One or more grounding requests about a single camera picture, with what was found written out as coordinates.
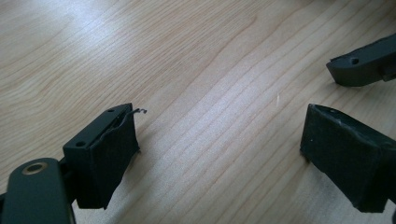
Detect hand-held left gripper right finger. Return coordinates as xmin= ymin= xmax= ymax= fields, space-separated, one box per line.
xmin=300 ymin=104 xmax=396 ymax=214

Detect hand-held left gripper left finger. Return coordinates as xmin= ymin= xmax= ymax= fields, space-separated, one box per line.
xmin=63 ymin=103 xmax=148 ymax=210

